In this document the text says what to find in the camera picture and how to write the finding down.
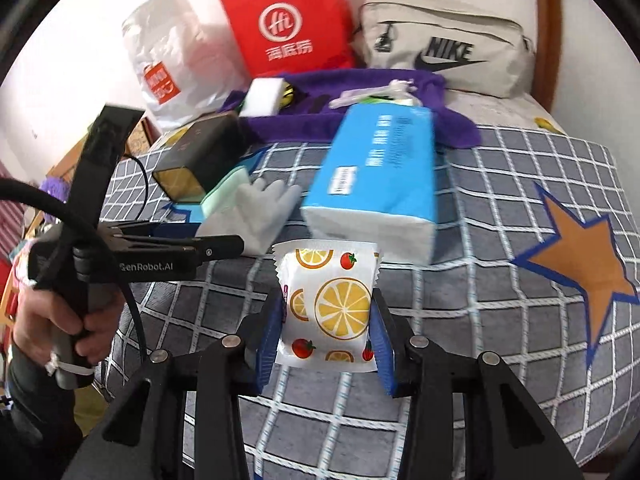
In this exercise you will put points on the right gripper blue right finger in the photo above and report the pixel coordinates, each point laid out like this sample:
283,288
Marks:
382,334

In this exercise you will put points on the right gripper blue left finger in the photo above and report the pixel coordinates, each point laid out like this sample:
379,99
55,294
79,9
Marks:
271,320

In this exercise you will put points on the lemon print snack packet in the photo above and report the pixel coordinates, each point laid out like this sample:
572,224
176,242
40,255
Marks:
327,288

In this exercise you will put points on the white glove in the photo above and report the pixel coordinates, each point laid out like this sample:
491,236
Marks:
258,215

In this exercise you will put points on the blue tissue pack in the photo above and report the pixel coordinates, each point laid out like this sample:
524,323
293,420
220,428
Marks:
377,183

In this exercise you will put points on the white sponge block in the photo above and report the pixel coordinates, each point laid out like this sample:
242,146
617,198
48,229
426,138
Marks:
263,98

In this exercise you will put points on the yellow black pouch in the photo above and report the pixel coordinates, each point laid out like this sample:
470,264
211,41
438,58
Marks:
287,96

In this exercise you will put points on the white mesh drawstring bag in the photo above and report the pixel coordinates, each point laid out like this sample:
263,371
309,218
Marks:
399,91

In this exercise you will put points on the person left hand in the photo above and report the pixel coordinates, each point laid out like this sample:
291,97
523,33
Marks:
39,311

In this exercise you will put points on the wooden stool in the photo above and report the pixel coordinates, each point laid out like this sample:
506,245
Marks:
66,167

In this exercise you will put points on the dark green tea box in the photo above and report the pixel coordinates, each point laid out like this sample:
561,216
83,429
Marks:
201,158

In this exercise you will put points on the grey checkered blanket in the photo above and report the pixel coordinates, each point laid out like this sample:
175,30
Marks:
309,425

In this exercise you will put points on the white Miniso plastic bag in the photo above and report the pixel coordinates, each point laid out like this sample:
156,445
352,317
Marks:
185,68

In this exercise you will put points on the purple towel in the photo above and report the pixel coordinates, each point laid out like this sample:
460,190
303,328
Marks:
323,97

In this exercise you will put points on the newspaper sheet with lemons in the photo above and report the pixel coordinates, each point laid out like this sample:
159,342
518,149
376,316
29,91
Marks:
518,112

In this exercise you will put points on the grey Nike pouch bag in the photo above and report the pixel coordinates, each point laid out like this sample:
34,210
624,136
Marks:
473,49

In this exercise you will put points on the red Haidilao paper bag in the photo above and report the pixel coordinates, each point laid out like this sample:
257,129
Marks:
291,36

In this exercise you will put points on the brown wooden door frame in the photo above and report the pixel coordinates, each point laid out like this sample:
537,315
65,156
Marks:
548,54

